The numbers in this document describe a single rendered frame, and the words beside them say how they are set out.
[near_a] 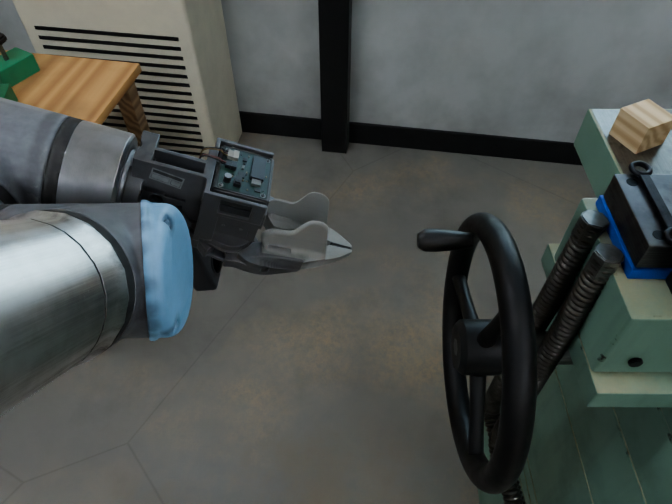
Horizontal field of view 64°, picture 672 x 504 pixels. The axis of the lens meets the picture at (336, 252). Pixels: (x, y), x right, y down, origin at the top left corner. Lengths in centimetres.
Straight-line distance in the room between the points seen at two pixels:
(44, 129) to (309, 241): 23
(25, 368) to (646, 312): 43
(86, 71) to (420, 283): 111
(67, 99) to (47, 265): 131
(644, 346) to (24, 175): 52
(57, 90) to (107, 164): 115
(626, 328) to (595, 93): 160
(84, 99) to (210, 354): 74
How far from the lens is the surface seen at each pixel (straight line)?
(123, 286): 32
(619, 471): 75
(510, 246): 51
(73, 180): 47
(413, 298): 163
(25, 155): 48
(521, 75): 197
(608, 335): 52
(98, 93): 156
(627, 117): 75
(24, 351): 25
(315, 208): 52
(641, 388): 57
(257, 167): 48
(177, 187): 47
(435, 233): 57
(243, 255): 49
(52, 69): 171
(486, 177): 205
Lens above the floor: 132
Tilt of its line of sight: 50 degrees down
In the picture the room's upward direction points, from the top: straight up
